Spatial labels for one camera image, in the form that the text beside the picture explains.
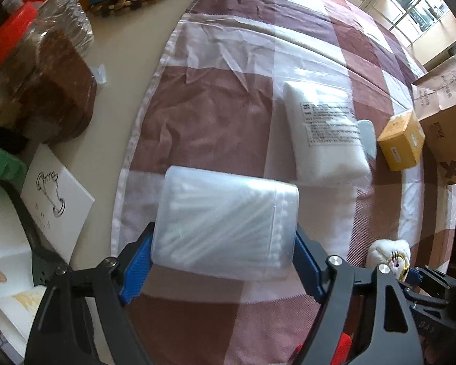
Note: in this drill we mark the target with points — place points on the white water dispenser with stickers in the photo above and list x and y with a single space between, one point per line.
3 235

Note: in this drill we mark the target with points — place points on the red plastic box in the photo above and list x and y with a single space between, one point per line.
344 348

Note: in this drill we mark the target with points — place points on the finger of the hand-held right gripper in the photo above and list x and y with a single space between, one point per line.
425 298
433 278

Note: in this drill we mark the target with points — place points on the red-lid plastic jar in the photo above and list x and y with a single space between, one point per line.
49 83

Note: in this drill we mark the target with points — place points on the small clear plastic piece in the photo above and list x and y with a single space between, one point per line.
100 74

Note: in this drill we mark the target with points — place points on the white cat plush pouch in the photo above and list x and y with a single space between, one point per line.
383 253

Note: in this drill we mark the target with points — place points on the white cotton pad packet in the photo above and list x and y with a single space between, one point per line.
326 152

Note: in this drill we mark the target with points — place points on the clear water bottle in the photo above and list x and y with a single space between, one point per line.
72 15

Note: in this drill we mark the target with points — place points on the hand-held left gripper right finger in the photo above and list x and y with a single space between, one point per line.
307 266

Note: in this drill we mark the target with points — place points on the light blue triangular puff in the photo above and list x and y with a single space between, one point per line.
368 137

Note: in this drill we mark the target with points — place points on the white card with drawing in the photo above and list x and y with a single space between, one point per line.
57 197

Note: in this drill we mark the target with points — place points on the small yellow carton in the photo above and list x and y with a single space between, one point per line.
399 140

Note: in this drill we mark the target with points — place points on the green plastic holder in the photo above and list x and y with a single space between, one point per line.
0 163

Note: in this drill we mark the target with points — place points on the brown cardboard box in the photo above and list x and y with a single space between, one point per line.
444 121

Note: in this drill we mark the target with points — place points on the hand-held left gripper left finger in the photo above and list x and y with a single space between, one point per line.
136 270

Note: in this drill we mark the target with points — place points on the clear cotton swab box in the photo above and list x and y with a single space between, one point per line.
224 220

